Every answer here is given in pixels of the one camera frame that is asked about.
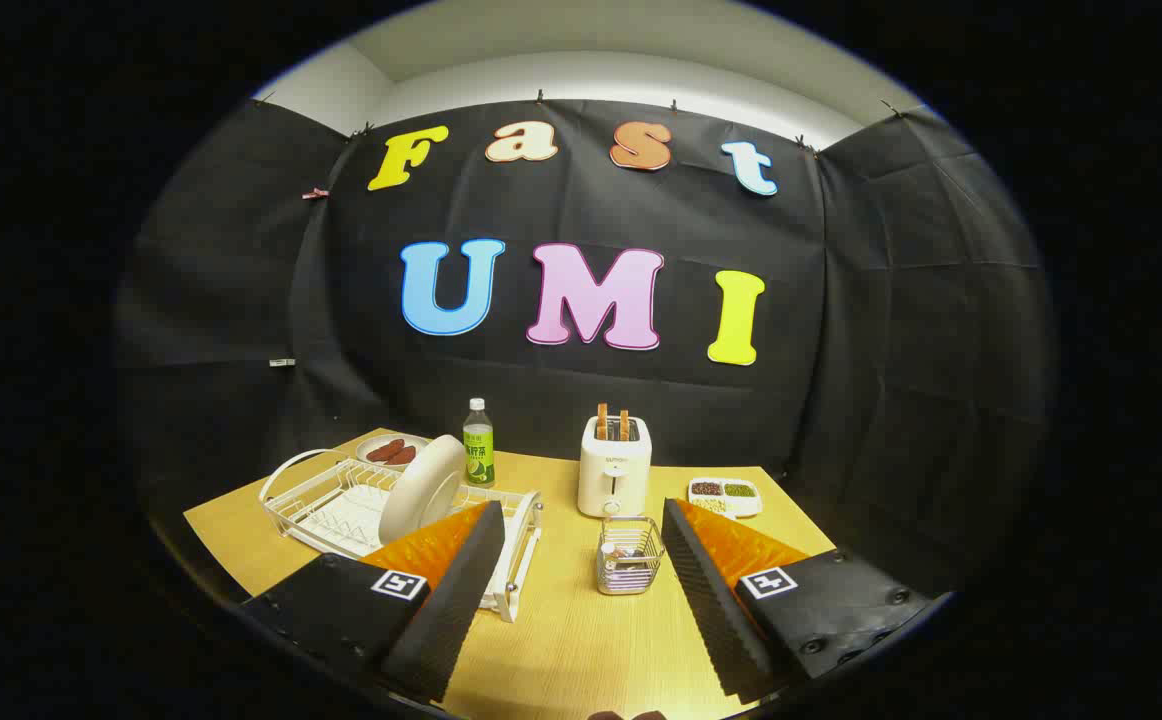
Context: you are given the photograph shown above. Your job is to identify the white toaster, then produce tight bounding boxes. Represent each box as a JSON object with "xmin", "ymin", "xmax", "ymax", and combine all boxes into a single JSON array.
[{"xmin": 578, "ymin": 415, "xmax": 653, "ymax": 519}]

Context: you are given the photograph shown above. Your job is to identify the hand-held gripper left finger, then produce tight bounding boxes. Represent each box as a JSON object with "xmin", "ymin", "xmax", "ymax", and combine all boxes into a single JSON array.
[{"xmin": 241, "ymin": 500, "xmax": 507, "ymax": 704}]

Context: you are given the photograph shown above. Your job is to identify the silver wire basket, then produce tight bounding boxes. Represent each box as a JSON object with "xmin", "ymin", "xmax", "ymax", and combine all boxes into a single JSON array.
[{"xmin": 596, "ymin": 516, "xmax": 666, "ymax": 597}]

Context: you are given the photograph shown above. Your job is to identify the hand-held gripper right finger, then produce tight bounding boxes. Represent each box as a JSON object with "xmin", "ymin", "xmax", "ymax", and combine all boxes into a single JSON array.
[{"xmin": 661, "ymin": 497, "xmax": 932, "ymax": 704}]

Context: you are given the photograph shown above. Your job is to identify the black backdrop cloth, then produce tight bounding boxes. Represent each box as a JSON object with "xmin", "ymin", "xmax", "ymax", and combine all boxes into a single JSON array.
[{"xmin": 113, "ymin": 98, "xmax": 1057, "ymax": 601}]

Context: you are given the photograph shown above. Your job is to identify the white wire dish rack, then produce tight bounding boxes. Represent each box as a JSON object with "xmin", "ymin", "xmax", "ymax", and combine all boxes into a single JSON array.
[{"xmin": 259, "ymin": 449, "xmax": 545, "ymax": 624}]

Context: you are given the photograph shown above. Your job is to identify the small beige plate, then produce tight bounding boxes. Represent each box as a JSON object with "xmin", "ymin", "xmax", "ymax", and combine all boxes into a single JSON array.
[{"xmin": 356, "ymin": 434, "xmax": 432, "ymax": 469}]

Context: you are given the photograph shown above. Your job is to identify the spoon with red checkered handle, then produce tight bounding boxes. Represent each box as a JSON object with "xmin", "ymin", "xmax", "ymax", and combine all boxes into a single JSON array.
[{"xmin": 603, "ymin": 542, "xmax": 647, "ymax": 591}]

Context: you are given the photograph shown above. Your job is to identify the beige round plate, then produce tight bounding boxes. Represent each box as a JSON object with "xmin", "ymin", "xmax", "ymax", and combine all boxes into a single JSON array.
[{"xmin": 379, "ymin": 434, "xmax": 466, "ymax": 546}]

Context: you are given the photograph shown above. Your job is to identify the white divided dish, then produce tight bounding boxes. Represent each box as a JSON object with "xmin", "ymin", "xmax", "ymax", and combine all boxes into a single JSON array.
[{"xmin": 687, "ymin": 477, "xmax": 763, "ymax": 519}]

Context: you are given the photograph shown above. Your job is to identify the green label drink bottle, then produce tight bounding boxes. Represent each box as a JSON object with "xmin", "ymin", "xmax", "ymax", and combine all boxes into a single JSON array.
[{"xmin": 462, "ymin": 398, "xmax": 496, "ymax": 489}]

